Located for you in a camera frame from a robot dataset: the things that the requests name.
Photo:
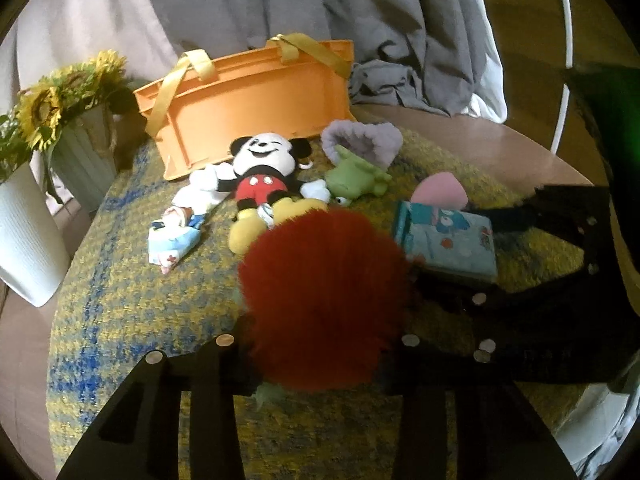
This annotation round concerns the yellow blue knitted mat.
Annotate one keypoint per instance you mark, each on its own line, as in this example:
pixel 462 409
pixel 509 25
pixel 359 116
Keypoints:
pixel 114 306

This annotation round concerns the orange plastic crate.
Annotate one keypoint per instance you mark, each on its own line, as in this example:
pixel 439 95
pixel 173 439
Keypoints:
pixel 294 86

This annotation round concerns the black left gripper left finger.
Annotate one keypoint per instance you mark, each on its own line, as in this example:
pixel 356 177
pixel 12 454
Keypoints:
pixel 135 435

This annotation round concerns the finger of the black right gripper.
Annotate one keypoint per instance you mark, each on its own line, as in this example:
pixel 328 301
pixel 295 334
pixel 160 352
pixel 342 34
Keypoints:
pixel 534 212

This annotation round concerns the grey curtain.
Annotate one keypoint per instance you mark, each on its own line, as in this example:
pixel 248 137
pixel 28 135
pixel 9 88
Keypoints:
pixel 425 54

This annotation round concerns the green frog plush toy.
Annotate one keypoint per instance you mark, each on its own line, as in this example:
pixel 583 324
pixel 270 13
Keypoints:
pixel 354 177

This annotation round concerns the green leafy plant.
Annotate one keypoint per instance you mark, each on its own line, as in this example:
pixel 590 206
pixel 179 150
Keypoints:
pixel 14 149

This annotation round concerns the white sheer curtain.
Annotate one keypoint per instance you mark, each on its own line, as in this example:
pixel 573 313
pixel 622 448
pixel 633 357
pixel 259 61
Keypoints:
pixel 51 34

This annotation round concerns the red fluffy pompom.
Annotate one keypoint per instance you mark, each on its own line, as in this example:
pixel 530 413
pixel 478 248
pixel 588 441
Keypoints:
pixel 327 293

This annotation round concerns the white metal hoop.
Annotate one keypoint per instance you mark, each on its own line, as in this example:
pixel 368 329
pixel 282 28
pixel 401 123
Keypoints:
pixel 568 64

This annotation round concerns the Mickey Mouse plush toy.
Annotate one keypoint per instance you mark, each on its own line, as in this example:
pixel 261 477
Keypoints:
pixel 262 180

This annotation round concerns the grey cloth at table edge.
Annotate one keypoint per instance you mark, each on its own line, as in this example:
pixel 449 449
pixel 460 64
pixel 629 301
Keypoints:
pixel 598 425

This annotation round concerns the white ribbed vase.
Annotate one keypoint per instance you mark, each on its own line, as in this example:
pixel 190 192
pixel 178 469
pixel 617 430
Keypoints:
pixel 34 259

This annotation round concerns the pink makeup sponge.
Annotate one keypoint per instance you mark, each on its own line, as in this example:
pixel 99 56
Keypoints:
pixel 442 190

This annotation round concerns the sunflower bouquet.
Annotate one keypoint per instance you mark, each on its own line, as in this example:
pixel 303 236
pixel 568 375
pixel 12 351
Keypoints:
pixel 43 110

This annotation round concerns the small doll in blue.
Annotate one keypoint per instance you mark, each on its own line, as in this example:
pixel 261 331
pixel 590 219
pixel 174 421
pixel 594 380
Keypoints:
pixel 172 236

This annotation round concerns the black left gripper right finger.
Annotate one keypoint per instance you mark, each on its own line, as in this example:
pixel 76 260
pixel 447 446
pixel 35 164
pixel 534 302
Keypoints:
pixel 499 435

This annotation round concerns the lavender terry scrunchie headband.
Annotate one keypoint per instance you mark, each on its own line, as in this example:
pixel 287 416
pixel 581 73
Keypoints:
pixel 378 144

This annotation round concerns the grey ribbed vase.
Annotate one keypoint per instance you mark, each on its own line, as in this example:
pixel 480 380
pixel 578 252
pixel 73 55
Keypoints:
pixel 83 158

